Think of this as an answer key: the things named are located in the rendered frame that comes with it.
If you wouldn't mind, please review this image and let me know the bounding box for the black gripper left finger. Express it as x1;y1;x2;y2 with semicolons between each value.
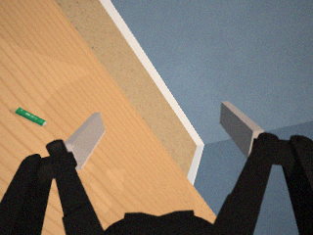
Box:
0;113;106;235

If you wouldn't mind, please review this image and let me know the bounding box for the green cylindrical battery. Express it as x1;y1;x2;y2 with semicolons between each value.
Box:
15;108;47;126

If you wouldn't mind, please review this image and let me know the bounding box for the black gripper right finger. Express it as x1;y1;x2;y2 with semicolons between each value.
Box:
207;101;313;235

